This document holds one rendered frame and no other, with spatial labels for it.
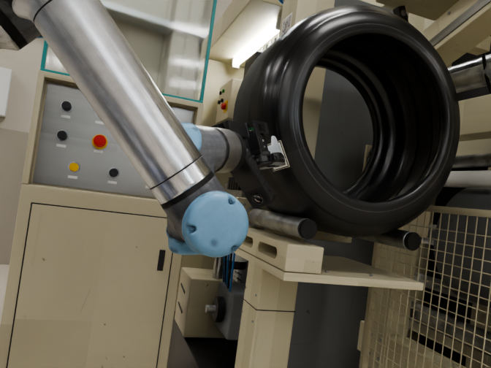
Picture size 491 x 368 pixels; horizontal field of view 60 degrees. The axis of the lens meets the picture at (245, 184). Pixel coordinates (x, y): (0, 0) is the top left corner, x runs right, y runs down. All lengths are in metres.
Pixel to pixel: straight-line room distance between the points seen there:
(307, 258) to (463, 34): 0.81
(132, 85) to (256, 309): 0.96
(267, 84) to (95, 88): 0.52
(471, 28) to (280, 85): 0.66
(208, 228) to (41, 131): 1.16
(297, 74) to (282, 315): 0.75
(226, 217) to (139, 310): 1.13
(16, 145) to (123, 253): 3.26
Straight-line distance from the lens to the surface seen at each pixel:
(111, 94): 0.49
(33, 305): 1.57
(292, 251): 0.92
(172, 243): 0.63
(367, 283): 1.03
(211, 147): 0.63
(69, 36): 0.50
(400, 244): 1.09
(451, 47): 1.45
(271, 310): 1.34
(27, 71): 4.78
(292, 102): 0.92
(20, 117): 4.71
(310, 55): 0.96
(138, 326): 1.59
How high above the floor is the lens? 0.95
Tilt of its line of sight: 2 degrees up
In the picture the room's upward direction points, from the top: 8 degrees clockwise
